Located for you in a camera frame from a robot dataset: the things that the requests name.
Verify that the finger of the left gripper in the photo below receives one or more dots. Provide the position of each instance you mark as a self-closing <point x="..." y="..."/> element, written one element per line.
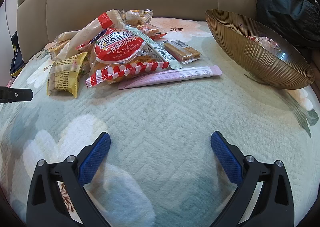
<point x="11" y="95"/>

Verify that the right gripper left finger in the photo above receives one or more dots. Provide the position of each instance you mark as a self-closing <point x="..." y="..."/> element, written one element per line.
<point x="45" y="206"/>

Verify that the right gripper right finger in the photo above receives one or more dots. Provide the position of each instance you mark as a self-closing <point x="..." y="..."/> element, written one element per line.
<point x="274" y="206"/>

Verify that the yellow cake pack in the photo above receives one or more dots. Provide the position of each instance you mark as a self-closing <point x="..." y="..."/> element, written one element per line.
<point x="65" y="75"/>

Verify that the red white bread bag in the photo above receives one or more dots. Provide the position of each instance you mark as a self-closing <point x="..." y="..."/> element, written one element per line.
<point x="118" y="54"/>

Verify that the pink long sachet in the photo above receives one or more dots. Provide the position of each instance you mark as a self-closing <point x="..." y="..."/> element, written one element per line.
<point x="171" y="76"/>

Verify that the dark blue bag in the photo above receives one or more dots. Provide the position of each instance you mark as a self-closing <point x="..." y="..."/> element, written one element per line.
<point x="17" y="63"/>

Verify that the floral quilted seat cover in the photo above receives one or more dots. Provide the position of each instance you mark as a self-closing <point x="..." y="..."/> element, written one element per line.
<point x="161" y="170"/>

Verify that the white red wafer pack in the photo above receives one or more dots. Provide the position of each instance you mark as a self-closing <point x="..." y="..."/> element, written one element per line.
<point x="65" y="44"/>

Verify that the gold ribbed bowl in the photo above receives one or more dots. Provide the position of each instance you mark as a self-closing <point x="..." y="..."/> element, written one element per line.
<point x="286" y="69"/>

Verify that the clear pack of crackers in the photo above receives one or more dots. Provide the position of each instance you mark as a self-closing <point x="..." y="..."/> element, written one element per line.
<point x="137" y="16"/>

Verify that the snack pack in bowl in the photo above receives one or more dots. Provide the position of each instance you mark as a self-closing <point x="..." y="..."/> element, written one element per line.
<point x="266" y="43"/>

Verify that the orange red snack pack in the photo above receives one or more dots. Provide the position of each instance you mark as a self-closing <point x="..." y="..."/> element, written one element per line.
<point x="151" y="31"/>

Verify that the pale green long sachet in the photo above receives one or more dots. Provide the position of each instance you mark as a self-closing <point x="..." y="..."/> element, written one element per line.
<point x="161" y="52"/>

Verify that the clear wrapped brown bar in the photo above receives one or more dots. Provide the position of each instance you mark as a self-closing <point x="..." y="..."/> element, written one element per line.
<point x="181" y="51"/>

